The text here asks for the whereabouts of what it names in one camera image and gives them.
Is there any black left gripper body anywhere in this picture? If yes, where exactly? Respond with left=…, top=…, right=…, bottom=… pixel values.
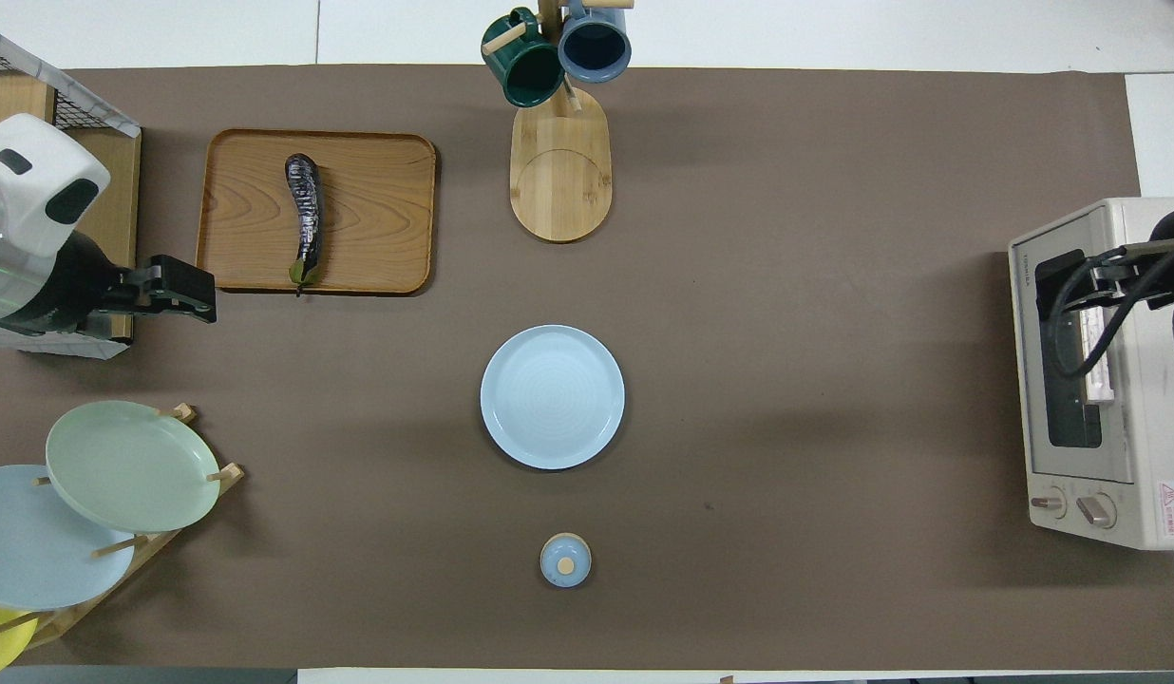
left=0, top=231, right=218, bottom=336

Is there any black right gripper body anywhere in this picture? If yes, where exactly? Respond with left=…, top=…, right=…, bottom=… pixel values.
left=1083, top=237, right=1174, bottom=313

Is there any dark purple eggplant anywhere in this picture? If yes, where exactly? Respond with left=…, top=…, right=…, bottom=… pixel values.
left=282, top=152, right=326, bottom=293

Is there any glass oven door with handle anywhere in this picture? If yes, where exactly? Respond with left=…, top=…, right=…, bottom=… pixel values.
left=1032, top=247, right=1137, bottom=484

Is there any cream toaster oven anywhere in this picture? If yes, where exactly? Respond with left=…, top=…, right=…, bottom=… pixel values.
left=1008, top=197, right=1174, bottom=553

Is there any wooden shelf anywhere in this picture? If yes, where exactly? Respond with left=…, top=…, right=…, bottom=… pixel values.
left=0, top=71, right=144, bottom=345

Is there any pale green plate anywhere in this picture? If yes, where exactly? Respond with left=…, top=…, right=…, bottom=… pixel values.
left=45, top=399, right=222, bottom=536

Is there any wooden tray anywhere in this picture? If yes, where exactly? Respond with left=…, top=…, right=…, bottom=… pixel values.
left=195, top=127, right=439, bottom=298

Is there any wooden plate rack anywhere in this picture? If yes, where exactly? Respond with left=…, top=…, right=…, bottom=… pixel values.
left=0, top=403, right=247, bottom=653

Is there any light blue racked plate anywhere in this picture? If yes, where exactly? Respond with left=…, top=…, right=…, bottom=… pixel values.
left=0, top=464, right=138, bottom=613

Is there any brown table mat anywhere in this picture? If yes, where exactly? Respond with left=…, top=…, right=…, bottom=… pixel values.
left=0, top=64, right=1145, bottom=672

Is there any wooden mug tree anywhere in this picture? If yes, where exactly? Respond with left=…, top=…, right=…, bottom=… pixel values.
left=481, top=0, right=637, bottom=246

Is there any dark green mug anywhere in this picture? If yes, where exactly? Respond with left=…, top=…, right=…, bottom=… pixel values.
left=480, top=7, right=567, bottom=109

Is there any blue mug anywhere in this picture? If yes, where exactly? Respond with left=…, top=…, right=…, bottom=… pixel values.
left=556, top=0, right=634, bottom=85

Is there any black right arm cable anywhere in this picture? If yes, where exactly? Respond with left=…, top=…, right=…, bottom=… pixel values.
left=1050, top=247, right=1174, bottom=382

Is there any black wire basket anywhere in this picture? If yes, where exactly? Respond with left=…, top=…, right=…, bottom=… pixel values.
left=0, top=42, right=99, bottom=132

